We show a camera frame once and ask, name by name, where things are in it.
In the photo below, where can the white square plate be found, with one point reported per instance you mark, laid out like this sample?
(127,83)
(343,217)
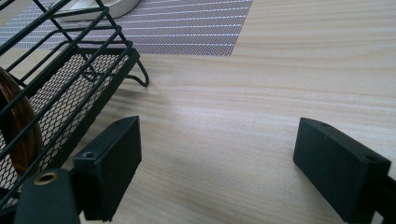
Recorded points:
(118,7)

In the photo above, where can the striped woven placemat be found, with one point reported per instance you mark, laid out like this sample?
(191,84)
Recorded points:
(186,31)

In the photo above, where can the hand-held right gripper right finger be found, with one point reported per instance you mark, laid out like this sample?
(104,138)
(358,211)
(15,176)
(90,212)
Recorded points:
(339,171)

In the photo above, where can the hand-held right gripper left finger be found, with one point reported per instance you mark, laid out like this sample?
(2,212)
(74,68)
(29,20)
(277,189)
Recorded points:
(109,168)

